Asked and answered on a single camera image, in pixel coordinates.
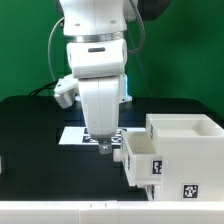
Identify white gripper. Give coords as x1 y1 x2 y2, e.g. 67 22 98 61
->
78 76 119 154

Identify white marker sheet on table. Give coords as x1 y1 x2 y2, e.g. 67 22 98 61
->
58 126 148 146

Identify white front rail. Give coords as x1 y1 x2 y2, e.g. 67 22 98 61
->
0 201 224 224

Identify black cables on table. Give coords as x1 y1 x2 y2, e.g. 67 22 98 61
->
27 81 60 97

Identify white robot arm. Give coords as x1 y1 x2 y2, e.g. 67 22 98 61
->
54 0 172 154

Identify large white drawer cabinet box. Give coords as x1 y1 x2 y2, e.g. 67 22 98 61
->
146 114 224 201

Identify small white wrist-mounted camera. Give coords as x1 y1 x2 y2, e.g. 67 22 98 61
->
54 74 79 109

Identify grey corrugated hose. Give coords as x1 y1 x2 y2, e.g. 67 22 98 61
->
127 0 146 56

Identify white camera cable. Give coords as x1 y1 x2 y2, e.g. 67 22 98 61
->
47 16 66 82

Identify small white drawer with knob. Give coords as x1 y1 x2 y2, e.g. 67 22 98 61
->
145 185 161 201

